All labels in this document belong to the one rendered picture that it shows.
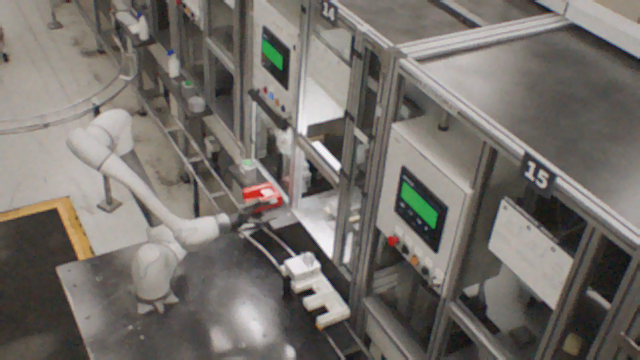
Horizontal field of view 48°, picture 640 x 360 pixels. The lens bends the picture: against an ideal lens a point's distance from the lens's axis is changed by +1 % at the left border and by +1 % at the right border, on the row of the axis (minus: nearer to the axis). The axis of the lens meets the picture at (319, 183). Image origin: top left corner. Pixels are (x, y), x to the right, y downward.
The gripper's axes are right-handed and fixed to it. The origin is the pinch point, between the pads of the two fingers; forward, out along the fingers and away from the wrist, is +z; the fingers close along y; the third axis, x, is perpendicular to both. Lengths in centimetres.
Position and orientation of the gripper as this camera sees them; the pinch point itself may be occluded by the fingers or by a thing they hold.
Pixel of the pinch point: (270, 209)
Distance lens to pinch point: 308.5
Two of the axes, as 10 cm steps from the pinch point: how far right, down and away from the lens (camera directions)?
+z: 8.7, -2.5, 4.3
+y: 0.7, -7.9, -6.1
